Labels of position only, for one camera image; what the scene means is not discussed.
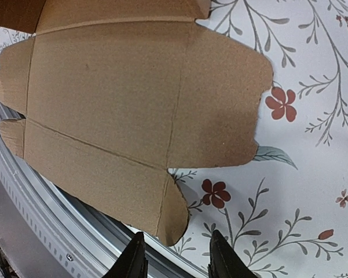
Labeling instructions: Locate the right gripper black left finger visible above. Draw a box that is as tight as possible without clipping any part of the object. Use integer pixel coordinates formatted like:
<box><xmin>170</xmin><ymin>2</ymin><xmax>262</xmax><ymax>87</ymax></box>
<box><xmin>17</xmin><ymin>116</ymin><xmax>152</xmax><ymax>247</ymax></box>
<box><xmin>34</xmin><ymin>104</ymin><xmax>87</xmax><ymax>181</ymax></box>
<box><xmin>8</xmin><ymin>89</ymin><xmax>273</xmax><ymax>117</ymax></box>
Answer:
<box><xmin>102</xmin><ymin>232</ymin><xmax>148</xmax><ymax>278</ymax></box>

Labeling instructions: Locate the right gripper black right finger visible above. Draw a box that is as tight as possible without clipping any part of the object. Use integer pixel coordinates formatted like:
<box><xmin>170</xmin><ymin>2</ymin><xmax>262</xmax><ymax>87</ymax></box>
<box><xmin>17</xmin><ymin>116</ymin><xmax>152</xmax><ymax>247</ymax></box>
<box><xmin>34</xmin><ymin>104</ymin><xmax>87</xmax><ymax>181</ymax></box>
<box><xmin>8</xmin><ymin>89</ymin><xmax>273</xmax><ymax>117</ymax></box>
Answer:
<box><xmin>208</xmin><ymin>229</ymin><xmax>258</xmax><ymax>278</ymax></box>

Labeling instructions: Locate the brown cardboard box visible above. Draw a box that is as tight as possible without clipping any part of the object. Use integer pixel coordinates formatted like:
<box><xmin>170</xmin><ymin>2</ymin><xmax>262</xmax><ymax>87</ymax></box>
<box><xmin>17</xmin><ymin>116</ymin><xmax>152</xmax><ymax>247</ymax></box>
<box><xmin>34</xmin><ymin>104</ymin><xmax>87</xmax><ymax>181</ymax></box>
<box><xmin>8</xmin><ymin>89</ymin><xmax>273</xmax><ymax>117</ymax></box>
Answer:
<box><xmin>0</xmin><ymin>1</ymin><xmax>273</xmax><ymax>246</ymax></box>

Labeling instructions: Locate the floral patterned table mat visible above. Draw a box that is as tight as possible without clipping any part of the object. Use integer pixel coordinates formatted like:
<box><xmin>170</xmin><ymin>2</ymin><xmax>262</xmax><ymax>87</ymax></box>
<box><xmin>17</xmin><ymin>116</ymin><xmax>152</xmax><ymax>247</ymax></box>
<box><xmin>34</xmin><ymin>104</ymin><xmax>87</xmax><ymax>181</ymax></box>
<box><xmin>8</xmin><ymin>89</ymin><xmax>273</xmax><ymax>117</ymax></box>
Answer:
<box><xmin>0</xmin><ymin>1</ymin><xmax>348</xmax><ymax>277</ymax></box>

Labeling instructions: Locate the front aluminium rail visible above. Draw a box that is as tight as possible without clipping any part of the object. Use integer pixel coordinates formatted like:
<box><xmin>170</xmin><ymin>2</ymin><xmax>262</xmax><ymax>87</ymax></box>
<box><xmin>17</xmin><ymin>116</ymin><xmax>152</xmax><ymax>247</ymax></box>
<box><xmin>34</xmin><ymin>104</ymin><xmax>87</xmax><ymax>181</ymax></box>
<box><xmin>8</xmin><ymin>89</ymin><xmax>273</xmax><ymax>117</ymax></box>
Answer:
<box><xmin>0</xmin><ymin>54</ymin><xmax>209</xmax><ymax>278</ymax></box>

